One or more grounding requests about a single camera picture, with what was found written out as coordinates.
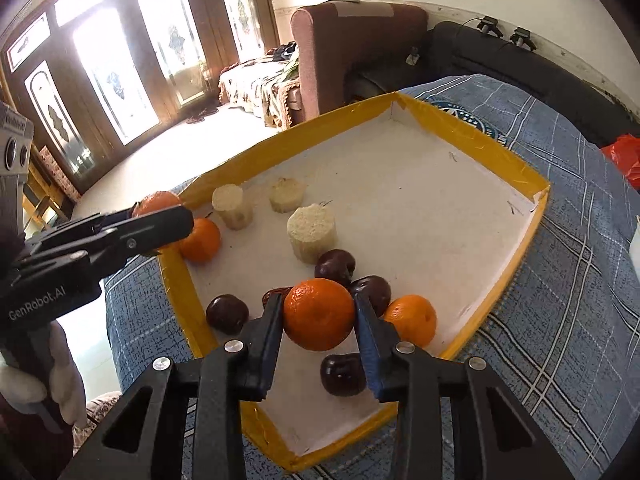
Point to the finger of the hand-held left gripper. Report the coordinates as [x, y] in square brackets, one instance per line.
[160, 230]
[75, 227]

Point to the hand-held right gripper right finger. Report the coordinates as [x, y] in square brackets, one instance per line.
[371, 357]

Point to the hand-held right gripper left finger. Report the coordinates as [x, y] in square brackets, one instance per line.
[272, 342]

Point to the orange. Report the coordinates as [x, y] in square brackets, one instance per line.
[319, 315]
[411, 320]
[201, 240]
[157, 201]

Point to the dark red plum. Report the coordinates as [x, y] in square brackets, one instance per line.
[227, 314]
[343, 374]
[374, 292]
[336, 266]

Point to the corn piece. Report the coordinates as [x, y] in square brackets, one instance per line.
[311, 230]
[231, 205]

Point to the corn piece back tray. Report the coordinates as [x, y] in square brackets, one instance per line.
[287, 194]

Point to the yellow-rimmed white tray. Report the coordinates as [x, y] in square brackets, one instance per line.
[425, 210]

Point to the person's left forearm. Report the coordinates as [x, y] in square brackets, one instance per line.
[25, 445]

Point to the person's left hand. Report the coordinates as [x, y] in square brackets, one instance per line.
[15, 385]

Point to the wooden rack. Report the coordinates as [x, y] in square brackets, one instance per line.
[45, 195]

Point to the wooden glass door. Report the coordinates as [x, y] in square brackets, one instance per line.
[125, 60]

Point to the patterned sofa cover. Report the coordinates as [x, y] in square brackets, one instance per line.
[260, 87]

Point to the blue checked tablecloth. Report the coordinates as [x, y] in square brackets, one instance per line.
[550, 285]

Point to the dark cloth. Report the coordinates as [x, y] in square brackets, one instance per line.
[282, 52]

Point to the brown armchair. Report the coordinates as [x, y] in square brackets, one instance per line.
[340, 45]

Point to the small white tag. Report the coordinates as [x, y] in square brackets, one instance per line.
[412, 56]

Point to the black sofa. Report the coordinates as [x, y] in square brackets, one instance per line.
[500, 60]

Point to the red plastic bag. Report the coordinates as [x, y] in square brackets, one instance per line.
[627, 157]

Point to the black clamp device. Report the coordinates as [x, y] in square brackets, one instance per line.
[522, 37]
[487, 25]

